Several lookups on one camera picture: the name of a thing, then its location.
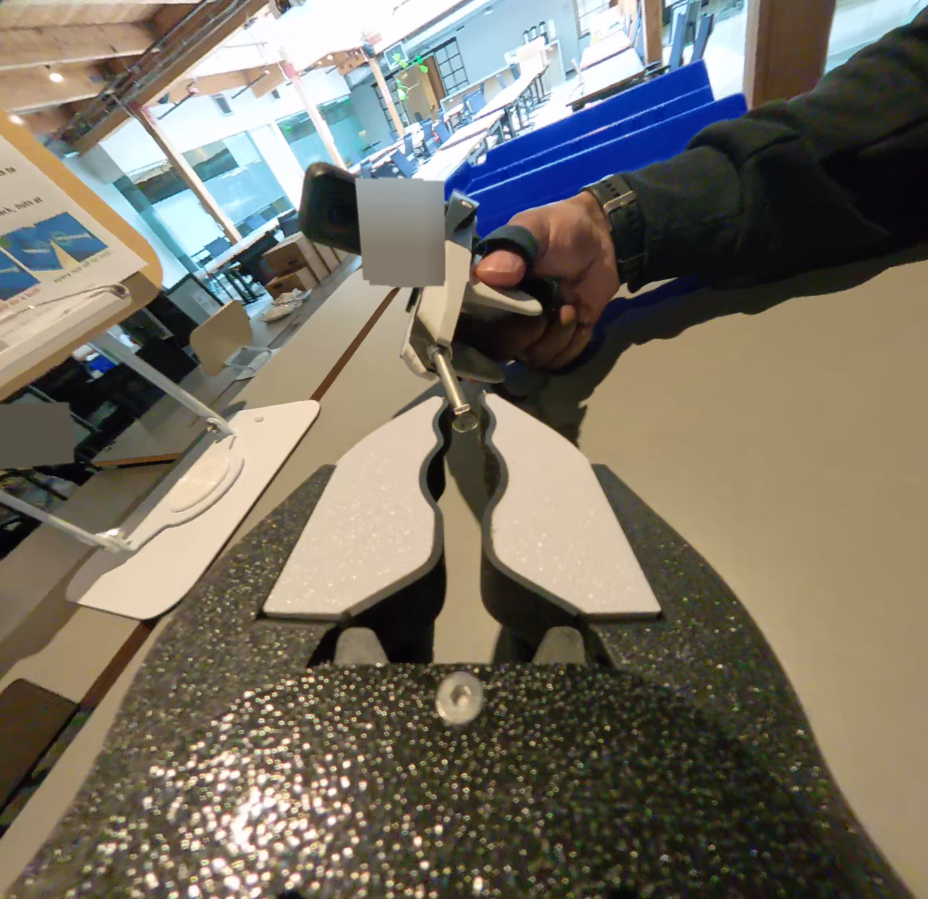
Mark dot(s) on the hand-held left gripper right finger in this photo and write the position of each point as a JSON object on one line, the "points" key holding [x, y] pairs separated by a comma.
{"points": [[573, 536]]}

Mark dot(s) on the silver bolt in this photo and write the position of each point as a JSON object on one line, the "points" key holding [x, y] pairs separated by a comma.
{"points": [[449, 381]]}

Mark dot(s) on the small wooden board stand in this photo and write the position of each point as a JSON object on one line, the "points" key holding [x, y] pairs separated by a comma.
{"points": [[221, 333]]}

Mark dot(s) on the black wristwatch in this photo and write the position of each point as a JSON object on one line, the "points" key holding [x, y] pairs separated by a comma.
{"points": [[623, 217]]}

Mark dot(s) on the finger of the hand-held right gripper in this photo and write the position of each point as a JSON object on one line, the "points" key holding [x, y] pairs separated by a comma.
{"points": [[417, 352], [480, 366]]}

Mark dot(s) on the stack of cardboard boxes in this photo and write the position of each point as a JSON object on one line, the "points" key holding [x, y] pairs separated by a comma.
{"points": [[297, 261]]}

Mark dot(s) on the row of long tables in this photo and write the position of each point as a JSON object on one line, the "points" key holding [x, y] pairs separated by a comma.
{"points": [[507, 109]]}

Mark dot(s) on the wooden instruction board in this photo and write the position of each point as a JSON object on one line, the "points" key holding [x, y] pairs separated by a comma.
{"points": [[65, 210]]}

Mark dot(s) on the blue plastic bin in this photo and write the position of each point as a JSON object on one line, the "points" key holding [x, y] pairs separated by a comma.
{"points": [[616, 138]]}

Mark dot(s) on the white document stand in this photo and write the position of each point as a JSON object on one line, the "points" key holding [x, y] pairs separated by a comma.
{"points": [[181, 522]]}

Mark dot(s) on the black desk mat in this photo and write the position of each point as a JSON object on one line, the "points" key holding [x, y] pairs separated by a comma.
{"points": [[33, 732]]}

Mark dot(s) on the person's right hand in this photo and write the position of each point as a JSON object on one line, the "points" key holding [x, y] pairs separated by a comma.
{"points": [[573, 261]]}

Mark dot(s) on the pile of clear plastic bags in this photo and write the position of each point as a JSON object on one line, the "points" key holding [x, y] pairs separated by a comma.
{"points": [[284, 306]]}

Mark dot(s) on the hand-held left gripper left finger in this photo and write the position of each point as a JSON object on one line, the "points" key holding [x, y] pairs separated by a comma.
{"points": [[362, 536]]}

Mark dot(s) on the green hanging plant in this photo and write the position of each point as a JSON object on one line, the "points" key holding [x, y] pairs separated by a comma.
{"points": [[406, 69]]}

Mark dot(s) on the wooden support post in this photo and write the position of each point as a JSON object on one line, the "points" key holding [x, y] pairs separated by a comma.
{"points": [[790, 36]]}

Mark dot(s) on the group of dark office chairs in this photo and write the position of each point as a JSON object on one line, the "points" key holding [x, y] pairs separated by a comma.
{"points": [[428, 134]]}

